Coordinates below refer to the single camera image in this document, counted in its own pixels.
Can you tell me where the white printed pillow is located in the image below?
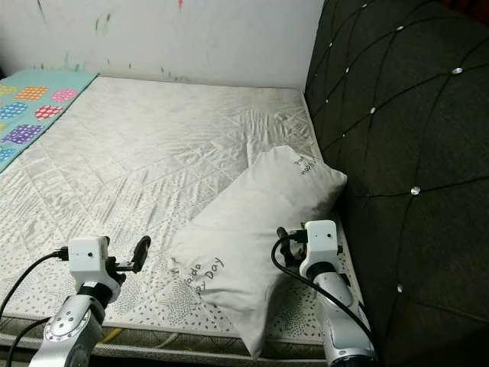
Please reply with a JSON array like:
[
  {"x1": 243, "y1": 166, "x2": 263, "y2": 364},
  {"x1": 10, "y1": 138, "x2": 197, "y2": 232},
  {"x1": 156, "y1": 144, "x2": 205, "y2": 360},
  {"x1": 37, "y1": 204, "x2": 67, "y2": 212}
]
[{"x1": 168, "y1": 144, "x2": 348, "y2": 360}]

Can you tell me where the dark grey tufted headboard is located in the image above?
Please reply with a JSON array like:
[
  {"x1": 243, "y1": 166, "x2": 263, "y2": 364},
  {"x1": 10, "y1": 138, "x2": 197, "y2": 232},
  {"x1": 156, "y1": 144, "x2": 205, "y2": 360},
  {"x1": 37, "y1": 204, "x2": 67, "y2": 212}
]
[{"x1": 304, "y1": 0, "x2": 489, "y2": 367}]

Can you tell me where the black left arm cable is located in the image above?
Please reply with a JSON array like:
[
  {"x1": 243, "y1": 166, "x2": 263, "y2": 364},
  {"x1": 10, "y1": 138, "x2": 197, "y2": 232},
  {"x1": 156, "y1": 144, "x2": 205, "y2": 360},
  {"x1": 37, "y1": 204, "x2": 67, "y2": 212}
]
[{"x1": 0, "y1": 248, "x2": 71, "y2": 367}]

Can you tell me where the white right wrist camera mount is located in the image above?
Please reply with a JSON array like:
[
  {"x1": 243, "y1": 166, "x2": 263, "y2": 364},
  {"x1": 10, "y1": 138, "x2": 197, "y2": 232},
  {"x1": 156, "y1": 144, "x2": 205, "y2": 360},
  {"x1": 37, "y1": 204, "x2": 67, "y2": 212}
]
[{"x1": 302, "y1": 219, "x2": 343, "y2": 276}]

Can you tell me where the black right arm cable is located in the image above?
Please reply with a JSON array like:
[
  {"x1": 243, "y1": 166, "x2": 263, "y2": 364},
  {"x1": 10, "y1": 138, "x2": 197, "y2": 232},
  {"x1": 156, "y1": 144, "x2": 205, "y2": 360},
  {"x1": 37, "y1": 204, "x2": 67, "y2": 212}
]
[{"x1": 270, "y1": 233, "x2": 379, "y2": 367}]

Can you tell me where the teal blanket with dotted patches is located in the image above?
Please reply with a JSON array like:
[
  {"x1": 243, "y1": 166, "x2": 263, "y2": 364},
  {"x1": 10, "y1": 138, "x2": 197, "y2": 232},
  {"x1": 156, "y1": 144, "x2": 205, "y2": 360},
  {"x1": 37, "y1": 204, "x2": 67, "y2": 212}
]
[{"x1": 0, "y1": 69, "x2": 99, "y2": 173}]

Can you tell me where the white quilted mattress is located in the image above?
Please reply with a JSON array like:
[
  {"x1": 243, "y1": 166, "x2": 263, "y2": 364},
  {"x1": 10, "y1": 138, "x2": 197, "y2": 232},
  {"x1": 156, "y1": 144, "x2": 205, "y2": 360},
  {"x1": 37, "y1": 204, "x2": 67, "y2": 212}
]
[{"x1": 0, "y1": 75, "x2": 368, "y2": 366}]

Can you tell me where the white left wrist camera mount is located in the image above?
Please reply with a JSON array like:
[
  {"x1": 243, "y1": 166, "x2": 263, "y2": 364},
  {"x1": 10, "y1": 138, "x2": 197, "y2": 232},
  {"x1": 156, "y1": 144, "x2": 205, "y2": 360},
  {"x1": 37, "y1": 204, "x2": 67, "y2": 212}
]
[{"x1": 67, "y1": 236, "x2": 123, "y2": 295}]

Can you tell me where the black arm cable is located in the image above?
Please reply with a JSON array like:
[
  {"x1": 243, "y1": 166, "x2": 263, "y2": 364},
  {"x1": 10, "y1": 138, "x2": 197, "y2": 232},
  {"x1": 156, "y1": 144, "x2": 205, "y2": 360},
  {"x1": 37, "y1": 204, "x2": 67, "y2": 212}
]
[
  {"x1": 0, "y1": 248, "x2": 71, "y2": 367},
  {"x1": 270, "y1": 233, "x2": 379, "y2": 367}
]

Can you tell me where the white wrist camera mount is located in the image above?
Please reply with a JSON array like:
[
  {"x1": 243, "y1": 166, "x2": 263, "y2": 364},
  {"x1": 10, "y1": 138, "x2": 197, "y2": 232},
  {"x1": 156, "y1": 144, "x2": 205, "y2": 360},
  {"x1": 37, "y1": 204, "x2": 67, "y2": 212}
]
[
  {"x1": 67, "y1": 236, "x2": 123, "y2": 295},
  {"x1": 302, "y1": 219, "x2": 343, "y2": 276}
]

